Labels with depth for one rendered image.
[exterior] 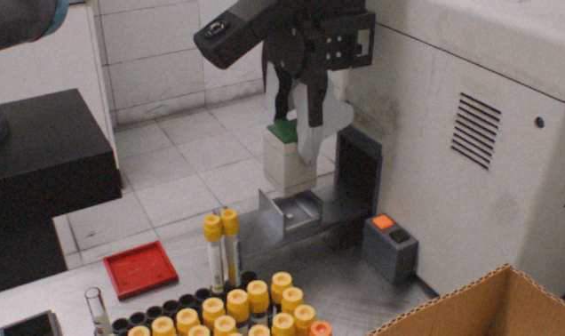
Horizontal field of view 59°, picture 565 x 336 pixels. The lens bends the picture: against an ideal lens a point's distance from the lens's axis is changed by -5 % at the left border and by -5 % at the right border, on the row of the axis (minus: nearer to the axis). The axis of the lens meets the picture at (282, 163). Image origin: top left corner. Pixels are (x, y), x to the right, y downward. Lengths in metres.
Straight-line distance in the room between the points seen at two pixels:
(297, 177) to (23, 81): 1.68
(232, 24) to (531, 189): 0.28
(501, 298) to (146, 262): 0.38
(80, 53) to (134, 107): 0.88
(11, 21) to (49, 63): 1.31
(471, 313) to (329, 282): 0.21
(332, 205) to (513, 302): 0.27
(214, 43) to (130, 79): 2.42
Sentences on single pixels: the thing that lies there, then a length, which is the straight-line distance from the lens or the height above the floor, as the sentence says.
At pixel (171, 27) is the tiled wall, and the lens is 2.84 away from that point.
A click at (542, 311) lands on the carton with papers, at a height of 1.01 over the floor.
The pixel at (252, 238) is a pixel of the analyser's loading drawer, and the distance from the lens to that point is 0.57.
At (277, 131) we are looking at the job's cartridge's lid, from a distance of 0.53.
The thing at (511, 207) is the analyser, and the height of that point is 1.03.
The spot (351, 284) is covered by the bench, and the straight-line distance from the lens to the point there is 0.57.
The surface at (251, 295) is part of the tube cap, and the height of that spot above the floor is 0.99.
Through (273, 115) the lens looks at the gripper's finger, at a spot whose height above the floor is 1.03.
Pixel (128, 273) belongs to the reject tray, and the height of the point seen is 0.88.
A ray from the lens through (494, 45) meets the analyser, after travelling 0.43.
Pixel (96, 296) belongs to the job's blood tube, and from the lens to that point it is 0.44.
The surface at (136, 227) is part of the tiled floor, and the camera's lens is 2.14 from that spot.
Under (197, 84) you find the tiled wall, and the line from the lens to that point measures 3.00.
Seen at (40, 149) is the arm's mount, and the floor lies 0.95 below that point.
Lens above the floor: 1.27
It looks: 31 degrees down
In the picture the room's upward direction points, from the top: straight up
